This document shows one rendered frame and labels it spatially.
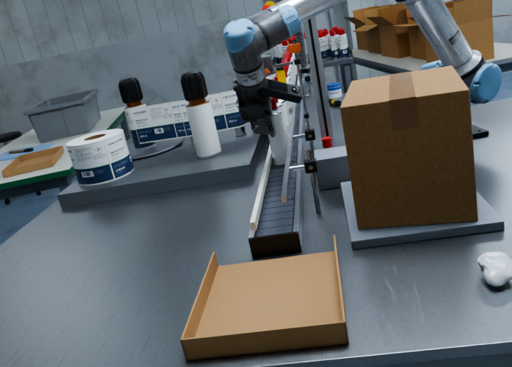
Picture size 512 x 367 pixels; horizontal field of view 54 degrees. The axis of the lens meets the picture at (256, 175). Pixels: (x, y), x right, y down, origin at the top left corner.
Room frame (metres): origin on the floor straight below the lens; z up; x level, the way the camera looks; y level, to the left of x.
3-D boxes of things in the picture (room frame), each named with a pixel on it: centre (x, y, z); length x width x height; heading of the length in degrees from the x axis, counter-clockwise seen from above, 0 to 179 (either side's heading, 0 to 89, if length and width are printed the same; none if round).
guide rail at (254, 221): (1.52, -0.06, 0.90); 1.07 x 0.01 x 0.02; 171
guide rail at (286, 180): (1.51, -0.13, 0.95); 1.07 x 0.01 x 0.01; 171
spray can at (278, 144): (1.48, -0.09, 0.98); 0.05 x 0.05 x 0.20
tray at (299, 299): (0.82, 0.02, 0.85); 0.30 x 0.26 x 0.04; 171
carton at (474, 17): (3.24, -1.43, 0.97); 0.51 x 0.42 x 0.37; 97
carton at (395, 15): (4.05, -1.37, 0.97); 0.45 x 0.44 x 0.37; 95
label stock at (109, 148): (1.78, 0.53, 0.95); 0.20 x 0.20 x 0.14
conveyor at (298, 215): (1.80, -0.14, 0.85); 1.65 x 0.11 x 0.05; 171
